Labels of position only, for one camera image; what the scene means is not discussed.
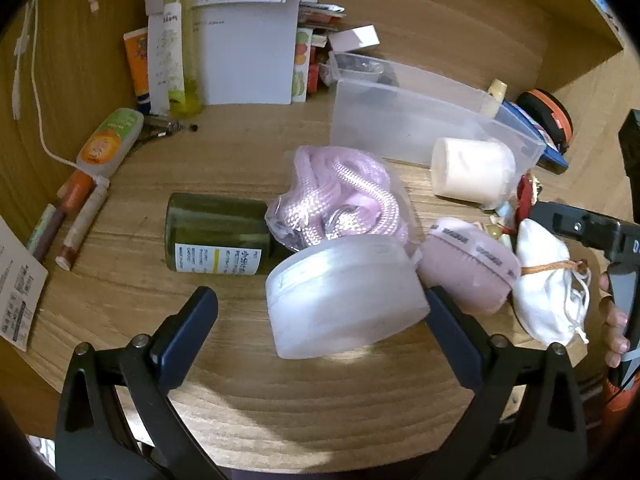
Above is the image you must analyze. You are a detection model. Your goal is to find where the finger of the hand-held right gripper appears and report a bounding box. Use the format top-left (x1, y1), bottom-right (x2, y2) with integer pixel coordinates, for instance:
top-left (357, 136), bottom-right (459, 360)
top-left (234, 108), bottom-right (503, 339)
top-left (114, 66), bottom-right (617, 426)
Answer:
top-left (618, 109), bottom-right (640, 192)
top-left (530, 201), bottom-right (628, 265)

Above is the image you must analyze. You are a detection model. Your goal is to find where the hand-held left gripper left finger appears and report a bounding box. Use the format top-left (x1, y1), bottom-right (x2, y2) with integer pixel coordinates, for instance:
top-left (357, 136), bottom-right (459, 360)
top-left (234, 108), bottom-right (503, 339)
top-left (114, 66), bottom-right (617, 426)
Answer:
top-left (55, 286), bottom-right (219, 480)

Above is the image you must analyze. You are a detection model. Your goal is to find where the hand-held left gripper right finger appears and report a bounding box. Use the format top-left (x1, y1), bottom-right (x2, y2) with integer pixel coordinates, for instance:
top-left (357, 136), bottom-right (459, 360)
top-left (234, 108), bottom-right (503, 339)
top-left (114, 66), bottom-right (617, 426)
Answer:
top-left (425, 285), bottom-right (588, 480)

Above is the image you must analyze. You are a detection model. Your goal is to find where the pink round case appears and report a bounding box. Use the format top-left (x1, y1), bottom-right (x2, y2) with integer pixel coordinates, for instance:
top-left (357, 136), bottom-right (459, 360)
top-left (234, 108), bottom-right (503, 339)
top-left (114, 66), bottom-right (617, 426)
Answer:
top-left (416, 216), bottom-right (522, 317)

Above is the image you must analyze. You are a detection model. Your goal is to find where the white cloth pouch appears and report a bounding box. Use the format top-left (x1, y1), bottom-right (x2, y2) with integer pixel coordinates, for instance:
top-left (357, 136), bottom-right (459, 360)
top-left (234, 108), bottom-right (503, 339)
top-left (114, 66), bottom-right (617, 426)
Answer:
top-left (514, 219), bottom-right (593, 347)

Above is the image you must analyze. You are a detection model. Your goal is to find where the white cylindrical container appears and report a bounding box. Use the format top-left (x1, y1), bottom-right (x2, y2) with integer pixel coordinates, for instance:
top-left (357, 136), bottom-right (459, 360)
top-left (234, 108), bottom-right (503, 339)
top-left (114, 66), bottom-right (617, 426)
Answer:
top-left (431, 137), bottom-right (517, 211)

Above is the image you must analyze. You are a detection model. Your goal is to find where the frosted round plastic container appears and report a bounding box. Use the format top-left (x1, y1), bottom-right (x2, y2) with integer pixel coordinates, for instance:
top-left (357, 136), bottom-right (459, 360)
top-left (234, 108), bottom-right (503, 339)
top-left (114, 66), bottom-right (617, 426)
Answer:
top-left (265, 235), bottom-right (432, 361)

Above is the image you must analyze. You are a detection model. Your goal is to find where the pink rope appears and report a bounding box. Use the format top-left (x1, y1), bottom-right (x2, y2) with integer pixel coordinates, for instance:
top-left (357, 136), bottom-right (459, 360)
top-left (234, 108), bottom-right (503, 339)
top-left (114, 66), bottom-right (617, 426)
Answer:
top-left (264, 145), bottom-right (423, 261)

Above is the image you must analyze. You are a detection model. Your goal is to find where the clear plastic bin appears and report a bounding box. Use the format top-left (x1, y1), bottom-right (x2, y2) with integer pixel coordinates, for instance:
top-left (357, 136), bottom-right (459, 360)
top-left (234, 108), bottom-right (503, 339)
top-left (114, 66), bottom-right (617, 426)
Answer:
top-left (329, 77), bottom-right (547, 171)

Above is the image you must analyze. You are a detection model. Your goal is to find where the wooden desktop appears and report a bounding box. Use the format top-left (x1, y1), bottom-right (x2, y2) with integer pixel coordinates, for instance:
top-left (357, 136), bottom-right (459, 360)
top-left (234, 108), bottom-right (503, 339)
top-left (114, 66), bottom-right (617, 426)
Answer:
top-left (15, 50), bottom-right (626, 466)

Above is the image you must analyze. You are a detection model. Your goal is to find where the person's right hand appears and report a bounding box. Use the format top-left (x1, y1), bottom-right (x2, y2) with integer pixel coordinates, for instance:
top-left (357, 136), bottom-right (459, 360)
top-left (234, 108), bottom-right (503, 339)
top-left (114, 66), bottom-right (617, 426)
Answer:
top-left (599, 271), bottom-right (632, 370)

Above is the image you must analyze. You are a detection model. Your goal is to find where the red trinket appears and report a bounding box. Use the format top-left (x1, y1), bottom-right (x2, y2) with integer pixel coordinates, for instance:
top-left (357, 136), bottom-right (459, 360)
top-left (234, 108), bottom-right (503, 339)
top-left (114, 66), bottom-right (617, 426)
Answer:
top-left (516, 174), bottom-right (543, 217)

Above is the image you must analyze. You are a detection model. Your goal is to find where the orange black round device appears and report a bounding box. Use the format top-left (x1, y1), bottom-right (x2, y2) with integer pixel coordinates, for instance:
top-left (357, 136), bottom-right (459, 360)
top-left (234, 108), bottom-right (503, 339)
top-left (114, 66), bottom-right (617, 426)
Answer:
top-left (516, 89), bottom-right (574, 155)

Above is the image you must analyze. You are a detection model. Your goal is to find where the dark green bottle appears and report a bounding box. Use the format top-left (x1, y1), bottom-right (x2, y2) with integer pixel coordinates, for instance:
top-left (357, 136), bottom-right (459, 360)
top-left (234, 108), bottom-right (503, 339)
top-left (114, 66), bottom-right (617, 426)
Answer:
top-left (165, 192), bottom-right (275, 277)

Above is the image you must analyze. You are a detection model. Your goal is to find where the orange cloth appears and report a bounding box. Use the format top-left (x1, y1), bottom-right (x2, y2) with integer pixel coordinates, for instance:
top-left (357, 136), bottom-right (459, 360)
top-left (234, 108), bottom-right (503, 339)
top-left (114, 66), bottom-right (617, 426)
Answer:
top-left (601, 374), bottom-right (640, 443)

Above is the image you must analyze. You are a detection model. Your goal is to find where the white tube pen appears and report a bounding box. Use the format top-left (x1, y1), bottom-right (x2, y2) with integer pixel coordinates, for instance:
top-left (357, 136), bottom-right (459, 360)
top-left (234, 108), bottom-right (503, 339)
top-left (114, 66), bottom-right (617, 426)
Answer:
top-left (56, 182), bottom-right (110, 272)

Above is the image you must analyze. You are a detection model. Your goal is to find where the cream tube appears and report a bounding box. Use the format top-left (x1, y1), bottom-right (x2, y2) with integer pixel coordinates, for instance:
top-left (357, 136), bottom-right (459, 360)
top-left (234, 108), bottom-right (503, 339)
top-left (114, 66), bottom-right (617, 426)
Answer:
top-left (481, 79), bottom-right (509, 120)

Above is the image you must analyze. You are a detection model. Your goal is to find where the orange marker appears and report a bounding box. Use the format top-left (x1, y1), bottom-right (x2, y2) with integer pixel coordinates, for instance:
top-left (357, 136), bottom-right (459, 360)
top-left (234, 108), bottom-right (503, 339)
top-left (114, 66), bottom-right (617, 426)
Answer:
top-left (56, 170), bottom-right (97, 216)

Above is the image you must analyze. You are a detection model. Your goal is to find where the white printed paper card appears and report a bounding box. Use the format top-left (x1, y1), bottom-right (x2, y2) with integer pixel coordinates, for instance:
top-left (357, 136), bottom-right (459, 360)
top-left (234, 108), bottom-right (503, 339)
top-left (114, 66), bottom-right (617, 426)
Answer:
top-left (0, 217), bottom-right (49, 352)

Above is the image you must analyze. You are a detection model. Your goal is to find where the green orange wipes pack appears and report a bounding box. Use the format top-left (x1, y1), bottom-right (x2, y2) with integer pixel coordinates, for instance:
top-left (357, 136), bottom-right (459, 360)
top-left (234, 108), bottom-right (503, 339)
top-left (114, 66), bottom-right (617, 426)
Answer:
top-left (76, 108), bottom-right (145, 179)

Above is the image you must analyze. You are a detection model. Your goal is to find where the orange box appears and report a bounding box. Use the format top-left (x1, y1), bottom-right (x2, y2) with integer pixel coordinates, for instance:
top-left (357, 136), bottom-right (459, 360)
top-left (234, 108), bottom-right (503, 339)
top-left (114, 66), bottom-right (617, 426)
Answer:
top-left (123, 29), bottom-right (152, 113)

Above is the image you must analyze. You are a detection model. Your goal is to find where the yellow spray bottle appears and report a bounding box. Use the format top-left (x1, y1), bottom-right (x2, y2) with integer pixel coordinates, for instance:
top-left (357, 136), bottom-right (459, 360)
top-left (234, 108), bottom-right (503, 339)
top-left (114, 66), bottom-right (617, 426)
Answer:
top-left (164, 0), bottom-right (204, 117)

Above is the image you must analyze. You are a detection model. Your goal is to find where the long white receipt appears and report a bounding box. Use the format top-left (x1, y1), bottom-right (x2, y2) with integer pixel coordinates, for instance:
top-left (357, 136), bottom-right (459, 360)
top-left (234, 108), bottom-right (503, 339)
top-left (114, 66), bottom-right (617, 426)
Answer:
top-left (147, 2), bottom-right (181, 116)

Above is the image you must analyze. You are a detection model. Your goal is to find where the small clear plastic container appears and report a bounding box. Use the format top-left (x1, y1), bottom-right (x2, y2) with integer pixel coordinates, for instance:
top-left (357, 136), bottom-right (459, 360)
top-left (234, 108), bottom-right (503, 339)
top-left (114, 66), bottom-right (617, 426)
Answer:
top-left (319, 51), bottom-right (401, 87)

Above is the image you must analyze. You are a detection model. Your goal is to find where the fruit print box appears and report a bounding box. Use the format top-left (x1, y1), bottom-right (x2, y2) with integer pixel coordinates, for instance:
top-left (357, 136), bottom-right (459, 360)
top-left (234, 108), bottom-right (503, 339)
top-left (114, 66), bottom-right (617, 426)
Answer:
top-left (291, 27), bottom-right (314, 105)

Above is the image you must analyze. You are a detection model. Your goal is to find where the small white box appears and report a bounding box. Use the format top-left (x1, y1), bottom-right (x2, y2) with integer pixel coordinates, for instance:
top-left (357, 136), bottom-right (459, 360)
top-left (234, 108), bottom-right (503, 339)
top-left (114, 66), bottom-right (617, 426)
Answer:
top-left (327, 25), bottom-right (379, 54)

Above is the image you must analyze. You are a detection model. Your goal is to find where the pile of printed packets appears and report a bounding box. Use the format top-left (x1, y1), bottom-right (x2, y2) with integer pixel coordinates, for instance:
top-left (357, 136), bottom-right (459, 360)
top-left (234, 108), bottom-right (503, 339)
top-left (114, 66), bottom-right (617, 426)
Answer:
top-left (299, 0), bottom-right (347, 93)

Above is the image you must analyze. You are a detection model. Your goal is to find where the white cable with plug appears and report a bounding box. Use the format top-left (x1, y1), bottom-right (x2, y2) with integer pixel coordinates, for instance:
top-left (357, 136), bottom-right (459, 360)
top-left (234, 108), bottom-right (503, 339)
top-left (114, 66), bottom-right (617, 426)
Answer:
top-left (11, 2), bottom-right (38, 122)

